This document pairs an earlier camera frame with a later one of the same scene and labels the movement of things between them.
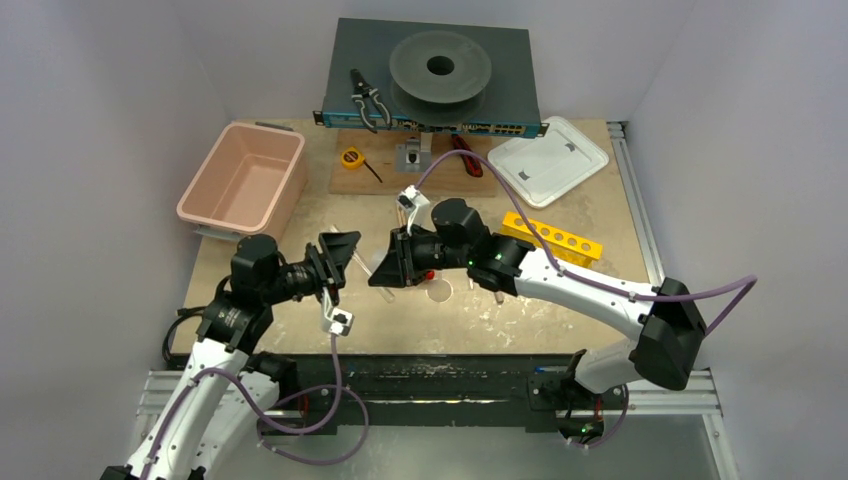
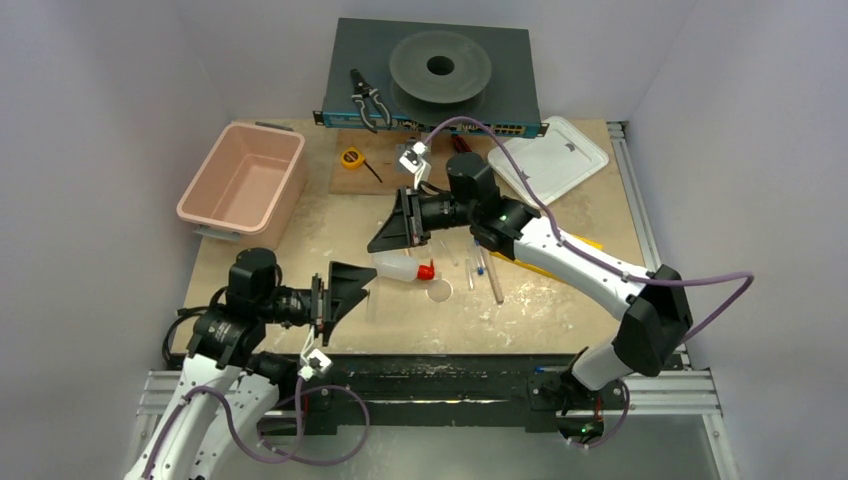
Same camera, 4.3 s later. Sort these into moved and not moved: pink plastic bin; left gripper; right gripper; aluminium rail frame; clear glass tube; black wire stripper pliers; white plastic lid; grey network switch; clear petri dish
Moved: left gripper; clear glass tube; right gripper
Not moved: clear petri dish; grey network switch; pink plastic bin; white plastic lid; black wire stripper pliers; aluminium rail frame
